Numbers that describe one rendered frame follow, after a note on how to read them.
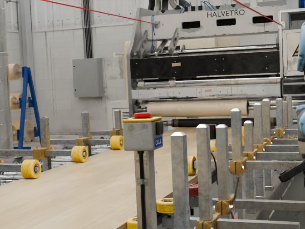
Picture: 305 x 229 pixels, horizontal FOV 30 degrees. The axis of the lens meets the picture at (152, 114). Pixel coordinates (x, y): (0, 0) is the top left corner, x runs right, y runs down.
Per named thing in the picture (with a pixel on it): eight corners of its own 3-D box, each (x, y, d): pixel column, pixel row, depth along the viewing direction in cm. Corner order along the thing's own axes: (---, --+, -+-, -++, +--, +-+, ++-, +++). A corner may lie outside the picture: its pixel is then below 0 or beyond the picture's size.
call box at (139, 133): (163, 150, 130) (162, 116, 130) (153, 154, 124) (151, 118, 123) (135, 149, 133) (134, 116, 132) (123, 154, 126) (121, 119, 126)
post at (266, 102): (272, 190, 297) (269, 98, 294) (271, 191, 294) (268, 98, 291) (265, 190, 298) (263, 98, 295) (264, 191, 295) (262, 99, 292)
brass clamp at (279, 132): (287, 135, 349) (287, 126, 348) (284, 137, 336) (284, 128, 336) (277, 135, 351) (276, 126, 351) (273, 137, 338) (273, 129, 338)
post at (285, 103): (289, 174, 368) (287, 100, 364) (289, 176, 364) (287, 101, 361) (284, 174, 369) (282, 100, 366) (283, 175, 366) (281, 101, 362)
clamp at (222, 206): (237, 207, 209) (236, 193, 209) (228, 216, 197) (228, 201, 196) (222, 206, 211) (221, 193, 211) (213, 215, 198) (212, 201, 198)
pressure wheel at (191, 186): (205, 212, 212) (204, 182, 212) (199, 218, 205) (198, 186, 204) (184, 211, 215) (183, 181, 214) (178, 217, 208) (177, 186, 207)
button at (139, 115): (154, 119, 129) (153, 112, 129) (147, 121, 125) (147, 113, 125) (137, 120, 130) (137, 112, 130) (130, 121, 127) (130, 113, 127)
